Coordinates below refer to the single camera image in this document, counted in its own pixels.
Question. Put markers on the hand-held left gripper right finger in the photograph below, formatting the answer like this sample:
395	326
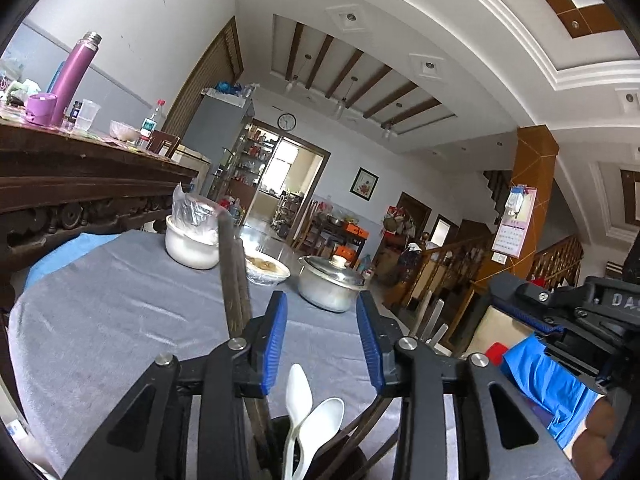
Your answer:
370	345

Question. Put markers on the metal basin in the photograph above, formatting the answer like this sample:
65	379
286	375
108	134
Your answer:
336	221

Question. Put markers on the wooden dining chair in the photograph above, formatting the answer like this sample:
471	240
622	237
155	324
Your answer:
305	230

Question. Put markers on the framed wall picture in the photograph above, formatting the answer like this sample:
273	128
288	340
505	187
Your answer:
364	184

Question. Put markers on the clear plastic bag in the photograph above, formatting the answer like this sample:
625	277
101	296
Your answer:
192	210

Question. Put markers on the person's right hand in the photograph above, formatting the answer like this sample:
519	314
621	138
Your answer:
597	435

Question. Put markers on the white spoon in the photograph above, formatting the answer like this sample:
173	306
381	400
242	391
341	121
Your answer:
325	422
297	395

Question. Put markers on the orange wooden pillar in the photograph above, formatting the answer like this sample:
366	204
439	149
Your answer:
532	180

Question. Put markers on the blue plastic bag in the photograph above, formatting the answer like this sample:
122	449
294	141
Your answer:
227	88

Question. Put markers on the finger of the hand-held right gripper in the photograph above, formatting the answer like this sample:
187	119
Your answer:
520	291
525	317

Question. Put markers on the small dark bottle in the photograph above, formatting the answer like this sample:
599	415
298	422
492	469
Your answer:
76	112

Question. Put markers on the flat orange box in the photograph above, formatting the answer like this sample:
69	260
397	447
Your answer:
357	233

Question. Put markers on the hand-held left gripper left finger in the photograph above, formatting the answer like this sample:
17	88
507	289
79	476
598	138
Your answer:
272	350

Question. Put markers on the tall orange box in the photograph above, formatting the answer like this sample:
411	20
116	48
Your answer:
345	253

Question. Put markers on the plastic-wrapped plate of food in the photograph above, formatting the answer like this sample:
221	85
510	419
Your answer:
267	270

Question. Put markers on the black utensil holder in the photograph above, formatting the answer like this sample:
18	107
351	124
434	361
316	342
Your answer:
350	467

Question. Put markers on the glass display cabinet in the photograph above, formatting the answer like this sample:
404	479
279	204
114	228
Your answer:
252	152

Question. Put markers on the white bowl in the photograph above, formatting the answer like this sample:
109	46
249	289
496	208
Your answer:
190	250

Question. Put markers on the brown wooden chair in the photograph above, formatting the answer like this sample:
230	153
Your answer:
165	142

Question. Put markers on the blue jacket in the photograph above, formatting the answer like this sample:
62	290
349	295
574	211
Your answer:
545	385

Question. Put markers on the dark carved wooden sideboard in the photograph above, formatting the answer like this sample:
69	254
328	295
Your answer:
75	175

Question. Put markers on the aluminium pot with lid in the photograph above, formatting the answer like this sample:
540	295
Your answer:
327	287

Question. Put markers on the wooden landing balustrade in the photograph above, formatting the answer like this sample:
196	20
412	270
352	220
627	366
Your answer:
557	260

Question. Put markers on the clear bottle with red cap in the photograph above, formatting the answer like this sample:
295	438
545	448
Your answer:
150	127

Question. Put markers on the dark chopstick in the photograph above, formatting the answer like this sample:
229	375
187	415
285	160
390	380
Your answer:
375	430
367	417
242	285
227	270

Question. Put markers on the clear plastic cup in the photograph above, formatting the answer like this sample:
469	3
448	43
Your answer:
88	116

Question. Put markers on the wooden side table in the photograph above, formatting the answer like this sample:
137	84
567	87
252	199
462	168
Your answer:
332	232

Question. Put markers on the blue tablecloth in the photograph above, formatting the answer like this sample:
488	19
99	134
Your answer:
60	255

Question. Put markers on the clear water jug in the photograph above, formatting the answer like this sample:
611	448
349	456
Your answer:
367	266

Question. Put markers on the round wall clock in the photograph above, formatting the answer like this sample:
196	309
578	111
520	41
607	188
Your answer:
286	121

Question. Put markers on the purple flask lid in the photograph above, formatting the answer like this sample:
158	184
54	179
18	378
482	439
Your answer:
42	110

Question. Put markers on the wooden stair railing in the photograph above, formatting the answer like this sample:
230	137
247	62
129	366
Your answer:
450	265

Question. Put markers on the purple thermos flask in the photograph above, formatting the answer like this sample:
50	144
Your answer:
70	80

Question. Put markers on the wall calendar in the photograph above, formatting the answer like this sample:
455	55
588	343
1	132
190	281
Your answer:
512	237

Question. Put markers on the pendant ceiling lamp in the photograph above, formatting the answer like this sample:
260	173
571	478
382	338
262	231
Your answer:
387	132
290	86
341	108

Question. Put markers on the grey fridge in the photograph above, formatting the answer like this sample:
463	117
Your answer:
220	130

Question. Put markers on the plastic-covered small bowl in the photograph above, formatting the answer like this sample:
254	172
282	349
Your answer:
125	131

